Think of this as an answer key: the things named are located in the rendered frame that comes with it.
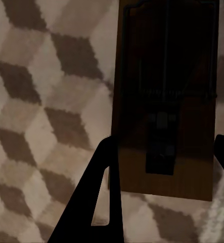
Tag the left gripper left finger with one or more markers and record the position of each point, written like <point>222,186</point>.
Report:
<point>74,225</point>

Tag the mousetrap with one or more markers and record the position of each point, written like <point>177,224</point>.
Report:
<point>165,96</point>

